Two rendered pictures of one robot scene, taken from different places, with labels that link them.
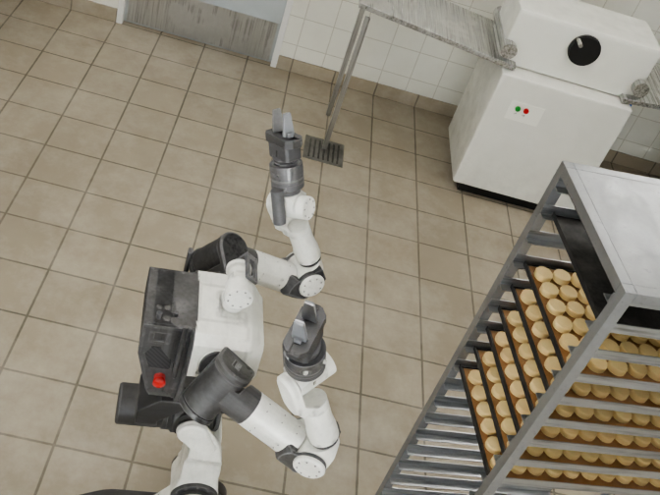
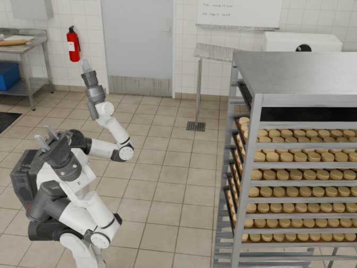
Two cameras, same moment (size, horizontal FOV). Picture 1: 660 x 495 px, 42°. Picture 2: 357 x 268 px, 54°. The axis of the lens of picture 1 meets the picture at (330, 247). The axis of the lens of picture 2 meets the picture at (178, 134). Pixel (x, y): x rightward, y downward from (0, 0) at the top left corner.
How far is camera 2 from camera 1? 0.97 m
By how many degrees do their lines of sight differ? 16
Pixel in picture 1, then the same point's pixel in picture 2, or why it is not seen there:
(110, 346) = not seen: hidden behind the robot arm
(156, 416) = (47, 233)
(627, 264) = (260, 83)
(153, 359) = (24, 195)
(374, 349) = not seen: hidden behind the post
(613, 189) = (262, 57)
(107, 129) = (98, 132)
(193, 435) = (68, 241)
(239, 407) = (54, 209)
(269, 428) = (74, 220)
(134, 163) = not seen: hidden behind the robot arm
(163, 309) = (24, 166)
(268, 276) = (100, 150)
